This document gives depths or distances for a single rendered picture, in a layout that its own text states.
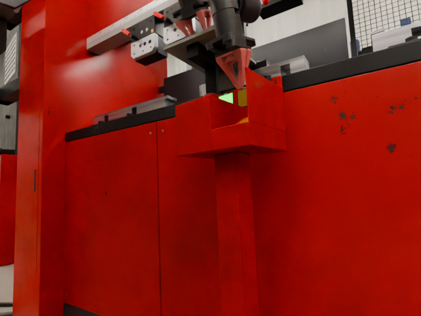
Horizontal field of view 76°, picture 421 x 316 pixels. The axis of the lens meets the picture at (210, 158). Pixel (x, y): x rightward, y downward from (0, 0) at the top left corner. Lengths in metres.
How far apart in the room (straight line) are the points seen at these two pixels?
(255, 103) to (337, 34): 1.01
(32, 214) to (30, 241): 0.12
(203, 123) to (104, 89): 1.14
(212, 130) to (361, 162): 0.35
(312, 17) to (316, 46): 4.61
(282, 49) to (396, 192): 1.05
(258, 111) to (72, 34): 1.28
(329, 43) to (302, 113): 0.80
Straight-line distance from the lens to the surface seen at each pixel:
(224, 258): 0.63
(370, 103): 0.72
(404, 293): 0.74
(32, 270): 1.50
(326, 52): 1.49
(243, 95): 0.72
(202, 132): 0.58
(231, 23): 0.61
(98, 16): 1.68
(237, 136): 0.52
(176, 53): 0.88
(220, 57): 0.61
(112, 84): 1.71
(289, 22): 6.34
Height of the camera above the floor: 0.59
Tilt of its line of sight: 6 degrees up
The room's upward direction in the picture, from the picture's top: 3 degrees counter-clockwise
